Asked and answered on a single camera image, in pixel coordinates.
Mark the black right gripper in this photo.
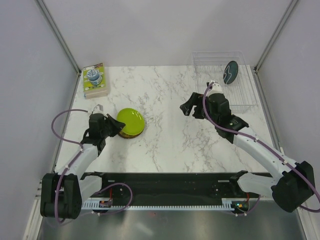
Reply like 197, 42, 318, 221
180, 92, 219, 125

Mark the yellow patterned plate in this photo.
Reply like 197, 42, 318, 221
118, 129, 144, 139

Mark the lime green plate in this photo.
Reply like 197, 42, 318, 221
116, 108, 145, 130

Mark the dark green plate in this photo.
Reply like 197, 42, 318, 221
223, 60, 239, 85

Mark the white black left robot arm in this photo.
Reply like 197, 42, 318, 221
40, 112, 125, 223

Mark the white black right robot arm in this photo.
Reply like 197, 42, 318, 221
179, 92, 320, 213

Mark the green box with wooden base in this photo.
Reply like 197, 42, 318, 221
82, 62, 108, 100

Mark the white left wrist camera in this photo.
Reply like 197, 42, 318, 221
91, 104, 104, 114

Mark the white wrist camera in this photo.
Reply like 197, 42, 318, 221
206, 81, 223, 95
91, 104, 104, 114

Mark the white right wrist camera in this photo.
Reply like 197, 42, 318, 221
206, 81, 223, 95

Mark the white wire dish rack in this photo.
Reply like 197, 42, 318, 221
191, 50, 258, 114

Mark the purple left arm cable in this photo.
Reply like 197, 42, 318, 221
51, 109, 92, 224

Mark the aluminium rail front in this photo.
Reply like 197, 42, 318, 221
34, 178, 310, 201

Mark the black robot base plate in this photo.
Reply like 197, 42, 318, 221
84, 172, 258, 205

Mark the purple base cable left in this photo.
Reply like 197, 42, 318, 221
87, 181, 133, 217

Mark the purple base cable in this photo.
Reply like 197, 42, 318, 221
231, 194, 262, 218
87, 181, 133, 217

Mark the white slotted cable duct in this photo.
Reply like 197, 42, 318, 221
81, 198, 250, 212

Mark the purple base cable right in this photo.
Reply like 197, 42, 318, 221
231, 194, 262, 218

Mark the aluminium frame post right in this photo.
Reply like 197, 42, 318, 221
253, 0, 301, 73

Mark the aluminium frame post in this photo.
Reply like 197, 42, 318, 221
34, 0, 83, 75
253, 0, 301, 73

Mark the aluminium frame post left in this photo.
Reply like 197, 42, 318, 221
34, 0, 83, 75

